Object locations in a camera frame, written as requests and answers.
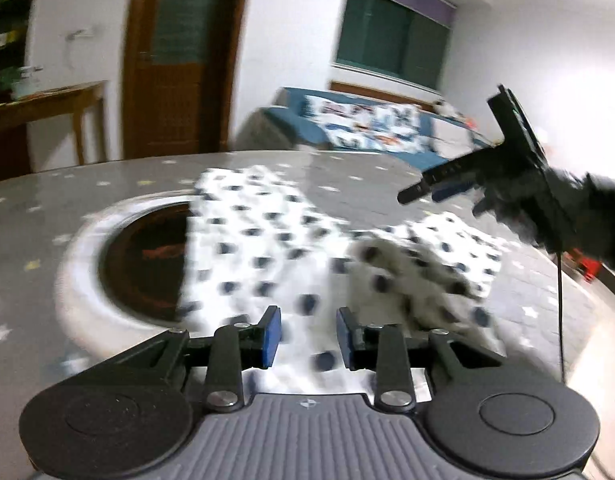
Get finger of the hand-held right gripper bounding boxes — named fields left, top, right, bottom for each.
left=396, top=181, right=469, bottom=207

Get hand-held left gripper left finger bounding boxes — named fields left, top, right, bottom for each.
left=115, top=305, right=283, bottom=414

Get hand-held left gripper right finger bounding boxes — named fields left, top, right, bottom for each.
left=336, top=306, right=506, bottom=415

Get white polka-dot pants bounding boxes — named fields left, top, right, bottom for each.
left=180, top=164, right=508, bottom=397

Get person's right forearm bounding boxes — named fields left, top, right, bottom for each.
left=577, top=171, right=615, bottom=277

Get person's right hand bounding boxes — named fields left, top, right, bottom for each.
left=473, top=169, right=589, bottom=250

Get pale sofa cushion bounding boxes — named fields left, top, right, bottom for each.
left=434, top=119, right=489, bottom=157

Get butterfly print blanket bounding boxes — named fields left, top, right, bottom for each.
left=306, top=94, right=429, bottom=154

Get blue sofa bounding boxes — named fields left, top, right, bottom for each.
left=264, top=86, right=494, bottom=172

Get red plastic object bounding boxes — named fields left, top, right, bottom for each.
left=561, top=249, right=601, bottom=282

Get round white-rimmed table recess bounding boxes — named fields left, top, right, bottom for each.
left=56, top=194, right=199, bottom=332

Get dark green window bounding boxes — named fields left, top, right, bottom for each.
left=334, top=0, right=456, bottom=95

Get brown wooden door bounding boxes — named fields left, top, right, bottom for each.
left=122, top=0, right=251, bottom=160

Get brown wooden side table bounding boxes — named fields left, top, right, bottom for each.
left=0, top=80, right=109, bottom=183

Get glass jars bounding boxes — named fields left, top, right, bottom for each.
left=9, top=64, right=44, bottom=99

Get dark wooden shelf cabinet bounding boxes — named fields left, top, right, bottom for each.
left=0, top=0, right=39, bottom=111

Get brown wooden rail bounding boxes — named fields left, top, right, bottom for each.
left=329, top=80, right=439, bottom=107

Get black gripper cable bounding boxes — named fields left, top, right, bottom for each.
left=555, top=247, right=571, bottom=387

